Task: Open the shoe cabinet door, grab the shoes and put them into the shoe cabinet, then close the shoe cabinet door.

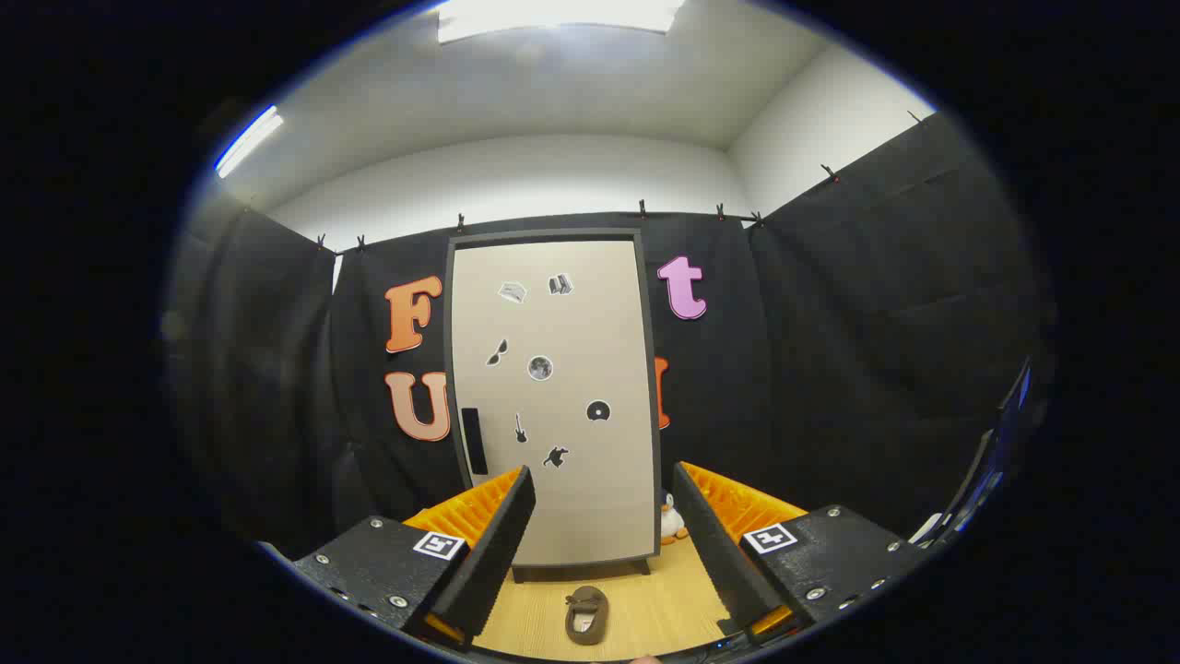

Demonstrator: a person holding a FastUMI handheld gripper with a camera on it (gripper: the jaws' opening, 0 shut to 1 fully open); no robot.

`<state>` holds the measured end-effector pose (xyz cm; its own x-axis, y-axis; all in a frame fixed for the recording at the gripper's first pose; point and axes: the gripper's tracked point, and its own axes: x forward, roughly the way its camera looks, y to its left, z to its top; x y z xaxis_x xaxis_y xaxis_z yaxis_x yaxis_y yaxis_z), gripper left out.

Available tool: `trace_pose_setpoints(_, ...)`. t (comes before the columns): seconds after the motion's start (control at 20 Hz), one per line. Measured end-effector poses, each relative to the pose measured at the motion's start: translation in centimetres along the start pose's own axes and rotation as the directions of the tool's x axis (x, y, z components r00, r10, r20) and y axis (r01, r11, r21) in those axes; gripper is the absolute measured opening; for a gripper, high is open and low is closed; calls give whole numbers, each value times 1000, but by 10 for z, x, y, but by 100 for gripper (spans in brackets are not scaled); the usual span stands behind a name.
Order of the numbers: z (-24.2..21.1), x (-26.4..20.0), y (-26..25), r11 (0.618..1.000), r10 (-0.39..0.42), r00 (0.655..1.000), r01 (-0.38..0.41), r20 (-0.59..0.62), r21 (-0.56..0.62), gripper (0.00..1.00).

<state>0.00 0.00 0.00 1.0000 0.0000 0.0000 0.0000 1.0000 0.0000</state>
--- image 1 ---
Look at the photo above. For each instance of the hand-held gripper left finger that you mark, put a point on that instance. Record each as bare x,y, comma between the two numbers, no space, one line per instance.
498,544

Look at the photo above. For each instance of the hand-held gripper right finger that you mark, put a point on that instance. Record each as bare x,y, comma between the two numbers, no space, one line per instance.
714,544

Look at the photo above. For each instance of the beige shoe cabinet door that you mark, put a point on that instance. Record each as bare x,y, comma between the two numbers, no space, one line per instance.
572,498

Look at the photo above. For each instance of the brown fuzzy shoe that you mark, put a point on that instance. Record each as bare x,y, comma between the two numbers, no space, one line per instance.
586,622

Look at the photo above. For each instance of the dark grey shoe cabinet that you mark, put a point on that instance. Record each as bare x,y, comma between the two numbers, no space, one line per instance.
544,234

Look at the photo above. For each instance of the penguin plush toy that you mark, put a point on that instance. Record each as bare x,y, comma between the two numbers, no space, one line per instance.
670,523

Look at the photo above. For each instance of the black backdrop cloth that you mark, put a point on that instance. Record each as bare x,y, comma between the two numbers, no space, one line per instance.
830,369

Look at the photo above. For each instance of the dark folding stand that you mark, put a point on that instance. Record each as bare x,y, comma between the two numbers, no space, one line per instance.
991,461

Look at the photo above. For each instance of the row of backdrop clips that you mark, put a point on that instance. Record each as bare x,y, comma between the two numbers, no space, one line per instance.
643,208

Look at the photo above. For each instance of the rectangular ceiling light panel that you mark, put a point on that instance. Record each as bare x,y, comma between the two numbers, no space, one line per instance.
553,14

